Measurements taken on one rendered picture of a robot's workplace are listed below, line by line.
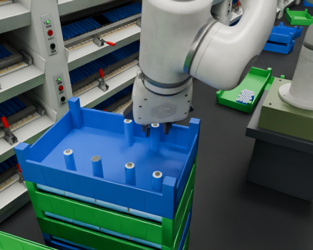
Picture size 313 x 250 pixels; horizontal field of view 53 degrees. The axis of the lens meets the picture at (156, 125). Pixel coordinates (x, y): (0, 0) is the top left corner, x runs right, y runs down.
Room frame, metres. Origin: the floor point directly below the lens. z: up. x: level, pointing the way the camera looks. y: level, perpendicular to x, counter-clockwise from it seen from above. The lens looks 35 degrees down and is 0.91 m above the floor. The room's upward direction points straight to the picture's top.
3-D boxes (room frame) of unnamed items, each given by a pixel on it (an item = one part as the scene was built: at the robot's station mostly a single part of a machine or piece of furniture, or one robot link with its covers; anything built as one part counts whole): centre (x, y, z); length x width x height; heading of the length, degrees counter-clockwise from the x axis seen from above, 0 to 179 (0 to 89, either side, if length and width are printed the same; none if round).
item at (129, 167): (0.41, 0.05, 0.52); 0.02 x 0.02 x 0.06
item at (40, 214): (0.49, 0.08, 0.36); 0.30 x 0.20 x 0.08; 72
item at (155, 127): (0.53, 0.00, 0.52); 0.02 x 0.02 x 0.06
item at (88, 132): (0.49, 0.08, 0.52); 0.30 x 0.20 x 0.08; 72
